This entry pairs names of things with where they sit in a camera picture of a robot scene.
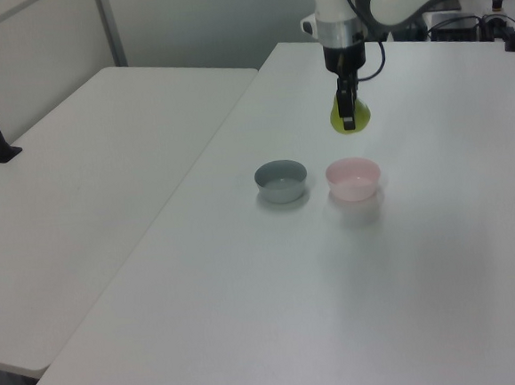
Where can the white side table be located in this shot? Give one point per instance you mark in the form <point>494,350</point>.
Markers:
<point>83,193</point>

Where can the pink bowl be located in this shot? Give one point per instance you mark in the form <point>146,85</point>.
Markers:
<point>353,180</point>

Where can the black control box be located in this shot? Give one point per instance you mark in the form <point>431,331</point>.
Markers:
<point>459,29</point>

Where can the green pear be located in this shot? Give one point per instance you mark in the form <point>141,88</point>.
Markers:
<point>363,119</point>

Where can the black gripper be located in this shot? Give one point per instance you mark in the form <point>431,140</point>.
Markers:
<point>345,58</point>

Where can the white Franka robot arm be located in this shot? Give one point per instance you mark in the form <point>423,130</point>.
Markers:
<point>332,4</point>

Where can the grey metal frame post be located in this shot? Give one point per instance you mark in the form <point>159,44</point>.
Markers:
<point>110,25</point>

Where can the grey bowl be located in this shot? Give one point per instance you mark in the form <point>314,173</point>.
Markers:
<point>281,184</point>

